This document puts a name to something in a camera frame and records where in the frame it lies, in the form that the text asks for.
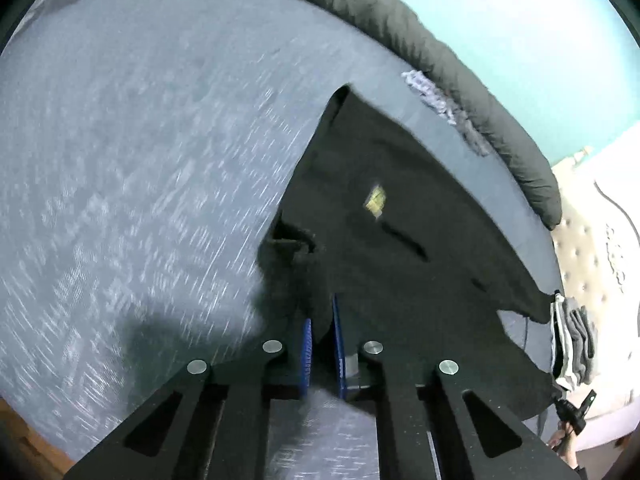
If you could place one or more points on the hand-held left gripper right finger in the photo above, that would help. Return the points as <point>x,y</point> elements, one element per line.
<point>340,350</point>

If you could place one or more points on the cream tufted headboard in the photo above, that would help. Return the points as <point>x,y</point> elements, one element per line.
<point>600,240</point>

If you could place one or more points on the black sweater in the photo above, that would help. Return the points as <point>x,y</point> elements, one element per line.
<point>380,260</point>

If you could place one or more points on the folded grey clothes stack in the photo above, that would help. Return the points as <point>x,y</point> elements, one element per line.
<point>575,340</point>

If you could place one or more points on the dark grey duvet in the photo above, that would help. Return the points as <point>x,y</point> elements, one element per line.
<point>450,85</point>

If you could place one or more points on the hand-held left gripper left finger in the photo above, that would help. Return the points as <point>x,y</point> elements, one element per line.
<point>306,355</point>

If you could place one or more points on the bed with blue sheet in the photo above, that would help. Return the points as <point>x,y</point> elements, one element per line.
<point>150,160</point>

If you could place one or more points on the person's right hand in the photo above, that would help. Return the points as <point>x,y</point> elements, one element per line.
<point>562,449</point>

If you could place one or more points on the crumpled pale blue garment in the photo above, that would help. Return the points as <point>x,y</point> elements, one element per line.
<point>430,95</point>

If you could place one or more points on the crumpled grey garment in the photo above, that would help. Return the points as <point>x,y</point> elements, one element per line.
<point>475,137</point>

